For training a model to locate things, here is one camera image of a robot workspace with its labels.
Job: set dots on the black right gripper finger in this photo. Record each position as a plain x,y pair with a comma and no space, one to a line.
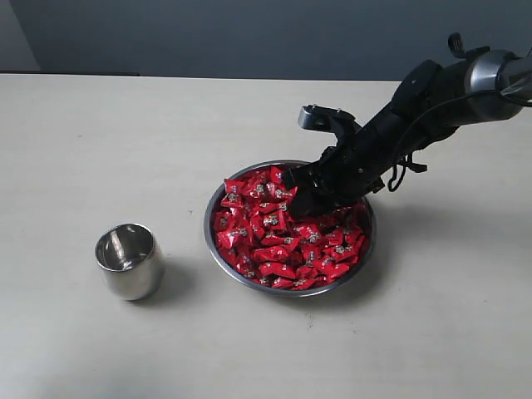
298,175
307,203

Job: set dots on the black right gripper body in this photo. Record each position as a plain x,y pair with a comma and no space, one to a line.
372,157

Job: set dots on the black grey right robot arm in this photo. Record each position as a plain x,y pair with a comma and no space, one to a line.
430,105

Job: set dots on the pile of red candies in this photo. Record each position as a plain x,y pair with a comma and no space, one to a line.
266,241

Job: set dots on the stainless steel bowl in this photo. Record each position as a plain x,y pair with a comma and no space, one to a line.
224,266

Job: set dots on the stainless steel cup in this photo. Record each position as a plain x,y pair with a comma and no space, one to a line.
131,261

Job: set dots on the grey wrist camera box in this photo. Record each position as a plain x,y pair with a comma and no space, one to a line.
319,118

